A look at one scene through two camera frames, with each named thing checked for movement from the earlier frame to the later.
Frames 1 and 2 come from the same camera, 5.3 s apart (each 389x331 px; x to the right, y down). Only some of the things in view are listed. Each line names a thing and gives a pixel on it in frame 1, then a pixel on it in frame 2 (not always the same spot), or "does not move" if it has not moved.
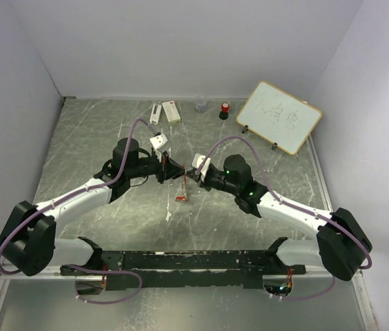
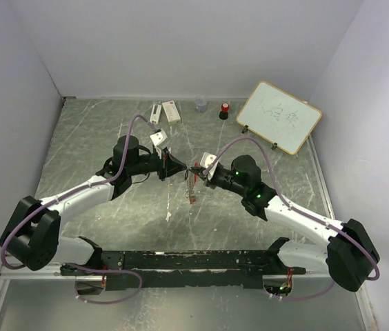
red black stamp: x=223 y=114 does not move
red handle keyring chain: x=184 y=197 -> x=192 y=178
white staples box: x=172 y=112 does not move
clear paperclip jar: x=201 y=105 does not move
